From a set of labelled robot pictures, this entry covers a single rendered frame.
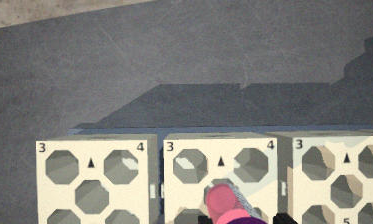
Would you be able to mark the pink tube cap with orange dot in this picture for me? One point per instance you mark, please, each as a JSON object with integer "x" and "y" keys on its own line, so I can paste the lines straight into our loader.
{"x": 226, "y": 205}

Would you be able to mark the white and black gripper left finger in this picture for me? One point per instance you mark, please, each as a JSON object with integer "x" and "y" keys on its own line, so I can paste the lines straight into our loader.
{"x": 204, "y": 220}

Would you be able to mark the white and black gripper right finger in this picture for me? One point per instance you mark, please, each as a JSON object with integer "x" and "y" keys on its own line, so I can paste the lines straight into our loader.
{"x": 283, "y": 218}

